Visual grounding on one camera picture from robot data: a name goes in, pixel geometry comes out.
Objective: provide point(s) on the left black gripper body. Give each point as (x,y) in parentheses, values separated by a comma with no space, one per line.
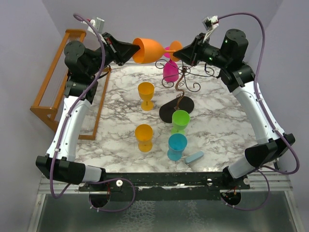
(110,53)

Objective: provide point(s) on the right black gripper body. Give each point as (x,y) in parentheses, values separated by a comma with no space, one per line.
(206,53)

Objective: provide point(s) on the pink wine glass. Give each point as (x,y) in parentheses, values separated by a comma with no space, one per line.
(170,70)

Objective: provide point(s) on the orange wine glass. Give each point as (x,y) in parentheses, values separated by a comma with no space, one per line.
(151,51)

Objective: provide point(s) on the yellow wine glass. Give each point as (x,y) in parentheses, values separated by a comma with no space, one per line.
(146,93)
(144,134)

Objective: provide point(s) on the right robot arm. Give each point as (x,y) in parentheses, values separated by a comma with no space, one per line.
(239,78)

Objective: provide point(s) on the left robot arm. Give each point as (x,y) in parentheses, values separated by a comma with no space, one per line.
(83,64)

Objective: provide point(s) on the metal wine glass rack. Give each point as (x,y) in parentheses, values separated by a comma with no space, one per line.
(181,102)

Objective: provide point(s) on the green wine glass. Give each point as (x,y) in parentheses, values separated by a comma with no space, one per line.
(180,120)

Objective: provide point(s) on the yellow wine glass front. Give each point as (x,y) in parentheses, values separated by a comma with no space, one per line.
(144,134)

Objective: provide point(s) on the wooden rack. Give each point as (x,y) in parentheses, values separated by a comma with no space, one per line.
(48,103)

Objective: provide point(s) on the blue wine glass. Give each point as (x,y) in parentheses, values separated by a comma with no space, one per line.
(177,144)

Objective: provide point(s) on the blue eraser block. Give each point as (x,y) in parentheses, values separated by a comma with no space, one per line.
(194,157)

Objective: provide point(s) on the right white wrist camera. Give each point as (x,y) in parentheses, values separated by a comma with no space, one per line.
(210,24)

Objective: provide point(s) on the black mounting frame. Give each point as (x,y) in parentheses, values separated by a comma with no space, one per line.
(124,187)

